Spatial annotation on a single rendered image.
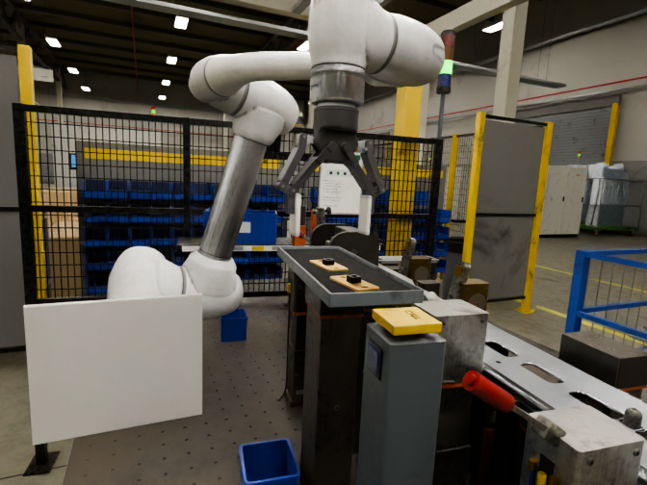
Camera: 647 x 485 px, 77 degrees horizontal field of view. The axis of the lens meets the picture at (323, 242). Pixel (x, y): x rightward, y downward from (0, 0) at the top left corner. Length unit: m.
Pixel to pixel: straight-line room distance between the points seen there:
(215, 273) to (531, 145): 3.90
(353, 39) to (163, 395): 0.90
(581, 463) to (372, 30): 0.62
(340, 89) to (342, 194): 1.37
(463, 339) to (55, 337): 0.84
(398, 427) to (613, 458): 0.21
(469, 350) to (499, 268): 3.86
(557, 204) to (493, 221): 8.81
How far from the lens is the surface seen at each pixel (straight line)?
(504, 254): 4.58
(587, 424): 0.56
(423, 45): 0.80
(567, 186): 13.37
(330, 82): 0.68
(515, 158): 4.53
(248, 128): 1.21
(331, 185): 2.00
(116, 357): 1.09
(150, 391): 1.13
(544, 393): 0.75
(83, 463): 1.09
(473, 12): 5.80
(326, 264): 0.71
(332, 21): 0.69
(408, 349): 0.46
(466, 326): 0.70
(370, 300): 0.55
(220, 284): 1.29
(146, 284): 1.22
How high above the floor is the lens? 1.31
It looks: 9 degrees down
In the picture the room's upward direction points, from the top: 3 degrees clockwise
